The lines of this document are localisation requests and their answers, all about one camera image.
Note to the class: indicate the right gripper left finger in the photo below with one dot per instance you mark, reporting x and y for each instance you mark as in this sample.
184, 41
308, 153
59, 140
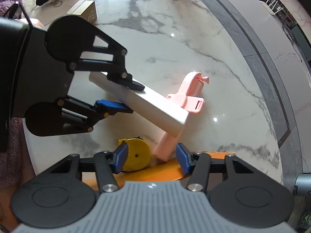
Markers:
108, 163

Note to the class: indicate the grey trash bin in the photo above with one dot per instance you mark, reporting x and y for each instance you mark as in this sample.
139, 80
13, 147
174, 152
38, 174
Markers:
302, 186

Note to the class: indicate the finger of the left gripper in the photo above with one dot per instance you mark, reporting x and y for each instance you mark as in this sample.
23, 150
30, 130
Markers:
115, 69
77, 116

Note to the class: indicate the brown cardboard cube box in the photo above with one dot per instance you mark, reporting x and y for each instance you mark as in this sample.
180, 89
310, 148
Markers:
85, 9

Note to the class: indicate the yellow tape measure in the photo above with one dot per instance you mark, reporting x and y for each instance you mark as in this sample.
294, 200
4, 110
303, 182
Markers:
139, 154

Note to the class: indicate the orange cardboard box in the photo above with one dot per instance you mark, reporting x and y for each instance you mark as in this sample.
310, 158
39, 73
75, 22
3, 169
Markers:
169, 171

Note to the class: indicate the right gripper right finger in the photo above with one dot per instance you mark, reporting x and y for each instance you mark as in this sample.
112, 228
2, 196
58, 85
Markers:
194, 165

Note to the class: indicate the purple fuzzy sleeve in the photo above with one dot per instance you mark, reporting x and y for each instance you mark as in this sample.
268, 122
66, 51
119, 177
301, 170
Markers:
16, 166

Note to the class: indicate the white long box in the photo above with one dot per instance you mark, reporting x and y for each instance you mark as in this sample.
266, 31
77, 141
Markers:
147, 103

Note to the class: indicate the white router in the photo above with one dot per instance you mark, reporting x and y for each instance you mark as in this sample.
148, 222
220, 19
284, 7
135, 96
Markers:
273, 6

